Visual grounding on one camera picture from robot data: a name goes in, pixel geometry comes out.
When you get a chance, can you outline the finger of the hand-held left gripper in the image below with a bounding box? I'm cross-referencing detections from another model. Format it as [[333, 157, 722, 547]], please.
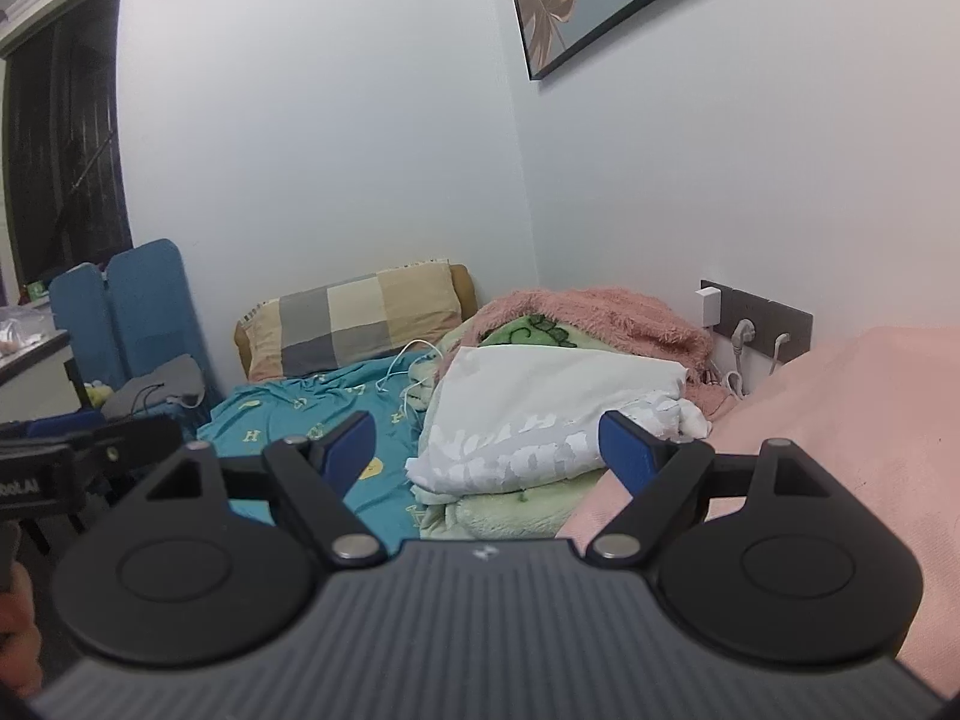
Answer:
[[73, 415, 185, 500]]

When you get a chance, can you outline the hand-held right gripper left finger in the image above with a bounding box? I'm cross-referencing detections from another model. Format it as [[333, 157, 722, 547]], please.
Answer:
[[142, 410, 381, 565]]

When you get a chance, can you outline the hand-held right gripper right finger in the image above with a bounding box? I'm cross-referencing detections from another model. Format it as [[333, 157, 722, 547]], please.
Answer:
[[585, 409, 827, 565]]

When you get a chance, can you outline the white t-shirt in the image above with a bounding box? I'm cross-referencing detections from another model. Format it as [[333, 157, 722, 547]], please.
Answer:
[[405, 345, 713, 508]]

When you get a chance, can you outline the person's left hand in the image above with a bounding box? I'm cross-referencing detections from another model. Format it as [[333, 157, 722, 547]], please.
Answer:
[[0, 561, 38, 700]]

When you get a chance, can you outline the grey cloth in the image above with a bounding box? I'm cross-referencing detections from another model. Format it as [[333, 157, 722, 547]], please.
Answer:
[[100, 353, 208, 422]]

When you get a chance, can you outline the teal printed bedsheet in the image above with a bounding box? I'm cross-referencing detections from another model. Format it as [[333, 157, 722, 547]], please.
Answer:
[[196, 356, 452, 541]]

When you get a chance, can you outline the checkered pillow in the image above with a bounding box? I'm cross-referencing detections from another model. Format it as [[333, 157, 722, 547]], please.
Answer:
[[233, 260, 479, 383]]

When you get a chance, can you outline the pink fluffy blanket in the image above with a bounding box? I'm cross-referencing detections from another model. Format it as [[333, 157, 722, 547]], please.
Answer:
[[456, 286, 742, 422]]

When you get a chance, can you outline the green printed fleece blanket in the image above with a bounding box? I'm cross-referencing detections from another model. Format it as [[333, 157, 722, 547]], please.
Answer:
[[409, 310, 605, 541]]

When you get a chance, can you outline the blue folding chair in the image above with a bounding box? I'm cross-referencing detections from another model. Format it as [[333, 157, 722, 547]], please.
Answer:
[[48, 238, 220, 425]]

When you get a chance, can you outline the clear plastic bag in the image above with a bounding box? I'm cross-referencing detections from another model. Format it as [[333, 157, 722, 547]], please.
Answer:
[[0, 306, 55, 355]]

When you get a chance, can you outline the peach pink blanket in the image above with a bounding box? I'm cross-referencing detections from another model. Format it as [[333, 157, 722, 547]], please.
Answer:
[[555, 325, 960, 700]]

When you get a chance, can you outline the dark door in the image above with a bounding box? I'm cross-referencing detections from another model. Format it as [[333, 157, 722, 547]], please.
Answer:
[[2, 0, 134, 282]]

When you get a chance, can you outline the black cable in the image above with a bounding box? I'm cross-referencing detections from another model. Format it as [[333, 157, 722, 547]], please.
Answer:
[[130, 384, 170, 419]]

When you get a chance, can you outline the white charging cable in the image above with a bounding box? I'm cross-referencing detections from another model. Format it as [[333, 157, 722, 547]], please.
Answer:
[[375, 340, 445, 430]]

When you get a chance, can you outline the white desk with black frame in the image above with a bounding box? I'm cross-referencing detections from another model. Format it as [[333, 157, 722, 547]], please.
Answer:
[[0, 306, 77, 425]]

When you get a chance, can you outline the grey wall socket panel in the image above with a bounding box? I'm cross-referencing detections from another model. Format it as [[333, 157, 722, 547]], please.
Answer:
[[700, 279, 815, 362]]

